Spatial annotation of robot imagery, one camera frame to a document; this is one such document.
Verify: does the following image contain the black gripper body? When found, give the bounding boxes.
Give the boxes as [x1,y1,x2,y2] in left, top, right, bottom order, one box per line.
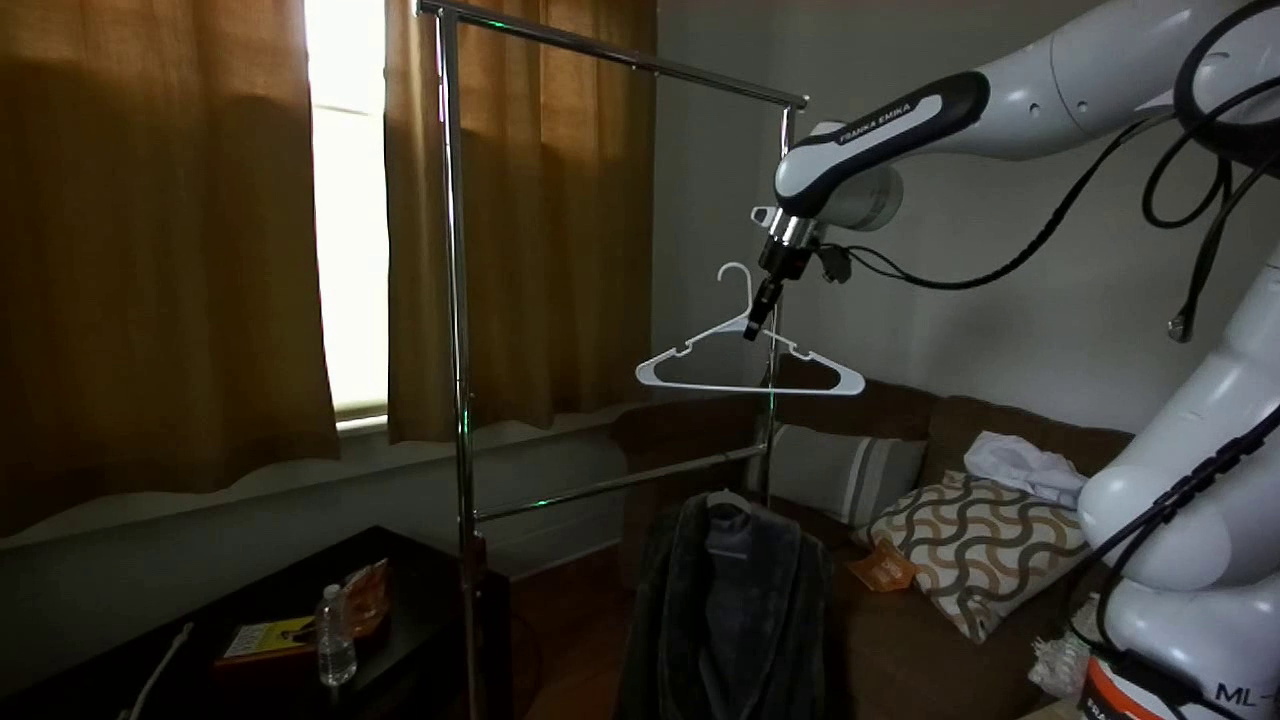
[746,205,818,286]

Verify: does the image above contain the white plastic hanger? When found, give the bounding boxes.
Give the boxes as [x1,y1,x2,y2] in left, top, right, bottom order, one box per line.
[631,257,868,399]

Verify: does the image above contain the pale hanger under robe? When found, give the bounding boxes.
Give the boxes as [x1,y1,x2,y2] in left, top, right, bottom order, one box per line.
[701,487,758,520]

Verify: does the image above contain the striped grey pillow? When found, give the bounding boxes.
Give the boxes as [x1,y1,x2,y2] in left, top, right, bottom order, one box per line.
[763,418,933,530]

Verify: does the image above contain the narrow brown curtain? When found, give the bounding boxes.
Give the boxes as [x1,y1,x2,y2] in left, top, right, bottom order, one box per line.
[383,0,661,449]

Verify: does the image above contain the orange packet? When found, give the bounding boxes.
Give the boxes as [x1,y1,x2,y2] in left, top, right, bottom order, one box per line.
[850,548,920,598]

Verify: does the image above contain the white knitted blanket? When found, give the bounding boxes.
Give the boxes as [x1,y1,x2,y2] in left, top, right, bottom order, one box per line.
[958,429,1092,510]

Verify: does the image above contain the chrome garment rack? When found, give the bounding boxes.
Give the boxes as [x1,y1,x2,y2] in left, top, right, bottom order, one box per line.
[417,0,815,720]

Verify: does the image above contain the dark grey robe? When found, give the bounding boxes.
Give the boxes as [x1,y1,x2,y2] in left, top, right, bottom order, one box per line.
[610,487,855,720]

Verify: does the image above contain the wavy patterned pillow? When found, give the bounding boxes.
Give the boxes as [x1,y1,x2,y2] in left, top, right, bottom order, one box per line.
[868,466,1097,647]

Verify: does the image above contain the brown sofa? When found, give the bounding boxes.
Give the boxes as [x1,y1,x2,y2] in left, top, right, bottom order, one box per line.
[610,352,1134,720]

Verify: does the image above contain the bright window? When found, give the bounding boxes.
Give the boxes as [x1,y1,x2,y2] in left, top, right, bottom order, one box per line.
[298,0,392,432]

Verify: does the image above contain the crumpled white cloth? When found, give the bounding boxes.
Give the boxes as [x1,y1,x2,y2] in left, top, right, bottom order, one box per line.
[1026,627,1101,703]

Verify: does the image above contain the orange snack bag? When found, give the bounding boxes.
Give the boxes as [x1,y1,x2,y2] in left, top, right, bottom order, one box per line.
[335,557,394,645]

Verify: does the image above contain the black low table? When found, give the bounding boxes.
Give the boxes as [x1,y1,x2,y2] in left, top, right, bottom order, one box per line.
[0,524,515,720]

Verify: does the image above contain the white window sill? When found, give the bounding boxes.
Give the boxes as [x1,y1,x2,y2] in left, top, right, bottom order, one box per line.
[0,397,631,550]

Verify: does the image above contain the clear water bottle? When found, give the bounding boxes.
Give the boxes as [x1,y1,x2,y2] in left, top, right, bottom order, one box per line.
[315,581,360,690]

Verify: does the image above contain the yellow book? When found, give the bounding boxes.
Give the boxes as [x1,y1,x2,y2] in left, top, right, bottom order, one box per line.
[216,610,323,667]

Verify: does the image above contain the wide brown curtain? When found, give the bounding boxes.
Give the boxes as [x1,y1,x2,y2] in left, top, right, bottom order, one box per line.
[0,0,345,536]

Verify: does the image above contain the thin white stick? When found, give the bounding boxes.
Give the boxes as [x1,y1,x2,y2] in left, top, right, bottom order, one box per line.
[122,619,194,720]

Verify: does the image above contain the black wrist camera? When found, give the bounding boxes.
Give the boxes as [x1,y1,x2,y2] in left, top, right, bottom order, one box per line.
[815,234,861,286]

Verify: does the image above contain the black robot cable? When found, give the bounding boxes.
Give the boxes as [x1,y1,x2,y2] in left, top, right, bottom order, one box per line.
[842,0,1280,671]

